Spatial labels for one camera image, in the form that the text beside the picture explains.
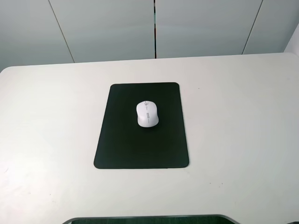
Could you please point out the white wireless computer mouse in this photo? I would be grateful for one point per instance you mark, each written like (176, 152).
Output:
(147, 115)

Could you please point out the black rectangular mouse pad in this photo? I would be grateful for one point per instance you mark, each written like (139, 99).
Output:
(124, 144)

